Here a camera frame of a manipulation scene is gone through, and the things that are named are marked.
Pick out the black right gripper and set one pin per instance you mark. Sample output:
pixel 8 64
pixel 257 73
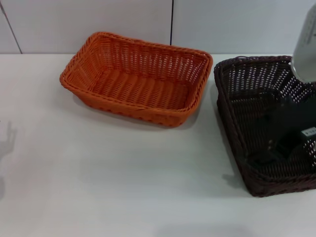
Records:
pixel 291 121

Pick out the dark brown woven plastic basket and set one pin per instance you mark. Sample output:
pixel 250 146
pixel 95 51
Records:
pixel 237 103

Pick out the orange woven plastic basket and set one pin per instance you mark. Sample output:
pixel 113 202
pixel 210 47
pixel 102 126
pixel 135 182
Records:
pixel 138 84

